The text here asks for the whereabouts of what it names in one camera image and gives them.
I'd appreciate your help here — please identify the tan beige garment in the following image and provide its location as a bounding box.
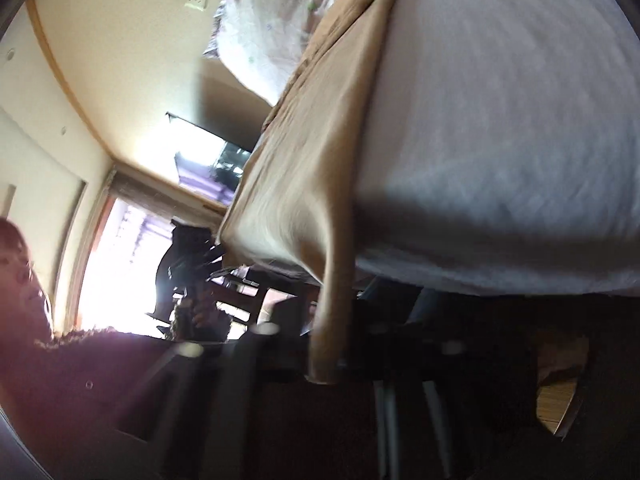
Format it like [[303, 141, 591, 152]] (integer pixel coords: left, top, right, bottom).
[[218, 0, 396, 385]]

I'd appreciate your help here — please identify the lavender grey bed sheet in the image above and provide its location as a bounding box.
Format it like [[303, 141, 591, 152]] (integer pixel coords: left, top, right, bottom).
[[355, 0, 639, 295]]

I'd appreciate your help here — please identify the bright window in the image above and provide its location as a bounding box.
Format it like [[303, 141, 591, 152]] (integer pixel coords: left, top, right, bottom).
[[76, 197, 172, 338]]

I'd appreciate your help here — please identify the white floral pillow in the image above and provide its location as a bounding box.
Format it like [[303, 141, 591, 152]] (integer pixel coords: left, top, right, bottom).
[[203, 0, 336, 106]]

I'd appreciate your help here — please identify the person in maroon top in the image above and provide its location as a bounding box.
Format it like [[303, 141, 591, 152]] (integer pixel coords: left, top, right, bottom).
[[1, 220, 224, 479]]

